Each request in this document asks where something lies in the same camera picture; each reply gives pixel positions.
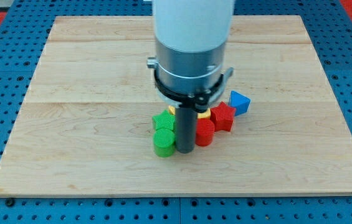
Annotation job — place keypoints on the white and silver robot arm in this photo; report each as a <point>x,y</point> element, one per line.
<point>190,40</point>

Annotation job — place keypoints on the green star block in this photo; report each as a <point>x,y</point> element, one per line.
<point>164,120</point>

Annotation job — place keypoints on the red star block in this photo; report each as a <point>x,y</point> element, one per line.
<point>222,116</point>

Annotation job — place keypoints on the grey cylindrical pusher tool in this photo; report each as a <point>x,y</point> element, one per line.
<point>185,129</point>

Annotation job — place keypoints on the yellow block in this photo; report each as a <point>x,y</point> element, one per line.
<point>204,115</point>

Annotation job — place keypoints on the green cylinder block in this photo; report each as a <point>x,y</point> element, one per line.
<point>163,141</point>

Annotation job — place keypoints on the red cylinder block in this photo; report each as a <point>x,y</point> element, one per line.
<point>205,129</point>

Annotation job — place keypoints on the blue triangle block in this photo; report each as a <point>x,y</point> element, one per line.
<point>239,102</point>

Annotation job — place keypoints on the wooden board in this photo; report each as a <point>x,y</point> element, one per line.
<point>85,128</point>

